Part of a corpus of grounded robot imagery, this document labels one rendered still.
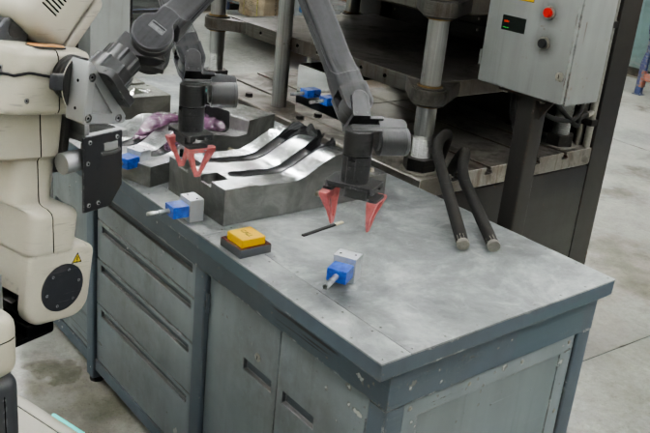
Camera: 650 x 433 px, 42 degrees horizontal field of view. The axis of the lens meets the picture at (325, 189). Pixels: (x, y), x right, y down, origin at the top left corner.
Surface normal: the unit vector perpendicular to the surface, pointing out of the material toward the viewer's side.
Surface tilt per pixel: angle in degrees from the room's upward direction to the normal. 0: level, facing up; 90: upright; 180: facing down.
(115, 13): 90
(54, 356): 0
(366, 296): 0
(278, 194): 90
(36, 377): 0
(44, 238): 90
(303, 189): 90
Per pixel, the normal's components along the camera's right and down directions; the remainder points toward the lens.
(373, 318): 0.10, -0.94
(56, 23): 0.81, 0.27
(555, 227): 0.62, 0.33
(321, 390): -0.78, 0.15
